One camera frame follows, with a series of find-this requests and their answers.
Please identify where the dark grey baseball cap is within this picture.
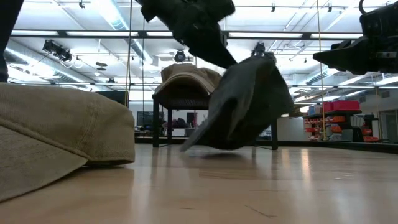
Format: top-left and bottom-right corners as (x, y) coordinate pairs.
(180, 52), (295, 152)

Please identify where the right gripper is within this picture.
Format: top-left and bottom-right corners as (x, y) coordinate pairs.
(312, 30), (398, 75)

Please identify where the shelf with red bins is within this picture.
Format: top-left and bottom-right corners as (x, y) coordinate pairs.
(303, 99), (382, 144)

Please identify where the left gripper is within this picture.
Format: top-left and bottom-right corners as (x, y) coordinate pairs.
(136, 0), (238, 70)

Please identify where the silver ceiling air duct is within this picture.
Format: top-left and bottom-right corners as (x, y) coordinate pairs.
(91, 0), (155, 65)

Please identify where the black aluminium table frame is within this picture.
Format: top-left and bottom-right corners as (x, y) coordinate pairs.
(135, 136), (398, 155)

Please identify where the black mesh metal riser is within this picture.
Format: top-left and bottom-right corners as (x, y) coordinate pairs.
(151, 93), (279, 151)

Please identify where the black camera with cable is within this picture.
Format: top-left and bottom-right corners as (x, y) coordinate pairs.
(251, 42), (267, 57)

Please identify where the black ceiling camera cluster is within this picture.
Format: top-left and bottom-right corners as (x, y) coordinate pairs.
(42, 39), (73, 62)

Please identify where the black monitor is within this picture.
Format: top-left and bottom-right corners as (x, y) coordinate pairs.
(95, 90), (129, 108)

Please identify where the black horizontal frame bar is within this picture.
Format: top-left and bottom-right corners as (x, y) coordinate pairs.
(11, 30), (363, 40)

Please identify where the yellow hanging strap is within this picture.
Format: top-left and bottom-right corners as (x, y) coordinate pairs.
(123, 0), (134, 108)

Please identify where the tan baseball cap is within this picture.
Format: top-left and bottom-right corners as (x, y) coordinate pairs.
(154, 73), (214, 96)
(0, 83), (137, 203)
(160, 63), (223, 93)

